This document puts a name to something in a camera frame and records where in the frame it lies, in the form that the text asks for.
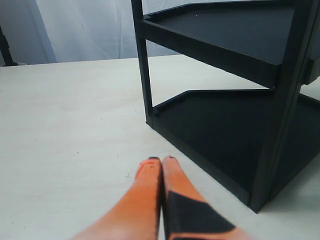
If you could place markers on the white backdrop curtain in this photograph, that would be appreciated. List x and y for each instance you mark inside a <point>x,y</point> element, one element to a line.
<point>58,31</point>

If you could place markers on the black two-tier shelf rack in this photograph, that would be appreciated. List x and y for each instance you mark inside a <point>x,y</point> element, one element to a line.
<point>252,141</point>

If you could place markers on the black stand post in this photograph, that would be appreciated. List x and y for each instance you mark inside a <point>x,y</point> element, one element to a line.
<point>5,51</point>

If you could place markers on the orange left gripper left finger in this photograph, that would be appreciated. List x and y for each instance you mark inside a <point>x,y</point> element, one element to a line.
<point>136,215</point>

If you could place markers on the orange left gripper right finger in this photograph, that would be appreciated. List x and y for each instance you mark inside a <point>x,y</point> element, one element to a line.
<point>187,215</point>

